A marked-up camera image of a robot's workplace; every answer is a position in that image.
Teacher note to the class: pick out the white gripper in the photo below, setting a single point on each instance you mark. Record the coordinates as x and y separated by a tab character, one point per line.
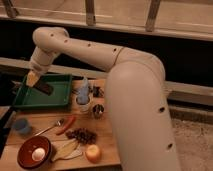
33	76

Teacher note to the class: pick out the black rectangular eraser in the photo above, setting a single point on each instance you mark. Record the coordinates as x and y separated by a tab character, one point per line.
44	87

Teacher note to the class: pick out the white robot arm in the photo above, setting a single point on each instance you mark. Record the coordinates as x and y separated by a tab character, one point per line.
134	94

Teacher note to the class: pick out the blue plastic cup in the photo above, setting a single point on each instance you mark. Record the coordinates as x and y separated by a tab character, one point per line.
22	126

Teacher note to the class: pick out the white cup with blue cloth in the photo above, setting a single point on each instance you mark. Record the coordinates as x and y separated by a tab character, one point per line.
83	96

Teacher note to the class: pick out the green plastic tray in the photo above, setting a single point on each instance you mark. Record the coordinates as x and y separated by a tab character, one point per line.
31	98

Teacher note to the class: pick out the silver fork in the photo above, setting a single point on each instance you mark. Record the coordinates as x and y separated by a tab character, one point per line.
56	124

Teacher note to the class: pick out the red chili pepper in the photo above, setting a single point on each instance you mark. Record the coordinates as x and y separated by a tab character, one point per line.
66	126

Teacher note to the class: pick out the small black clip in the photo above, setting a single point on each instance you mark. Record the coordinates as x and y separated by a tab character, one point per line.
98	92

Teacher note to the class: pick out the small dark round jar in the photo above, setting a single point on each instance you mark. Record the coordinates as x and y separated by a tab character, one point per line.
97	111

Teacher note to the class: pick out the wooden cutting board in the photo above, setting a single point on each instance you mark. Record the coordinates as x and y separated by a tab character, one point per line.
41	119

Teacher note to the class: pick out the white egg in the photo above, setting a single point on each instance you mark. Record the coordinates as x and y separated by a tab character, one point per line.
38	154

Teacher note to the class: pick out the dark grape bunch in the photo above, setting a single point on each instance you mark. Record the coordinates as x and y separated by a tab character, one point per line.
82	135

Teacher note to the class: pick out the pale wooden spatula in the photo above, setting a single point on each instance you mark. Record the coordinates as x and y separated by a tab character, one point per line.
67	151

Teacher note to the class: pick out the brown bowl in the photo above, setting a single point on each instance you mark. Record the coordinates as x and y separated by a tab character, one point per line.
24	157

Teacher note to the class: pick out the yellow red apple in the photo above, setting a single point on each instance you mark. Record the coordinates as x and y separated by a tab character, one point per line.
93	153

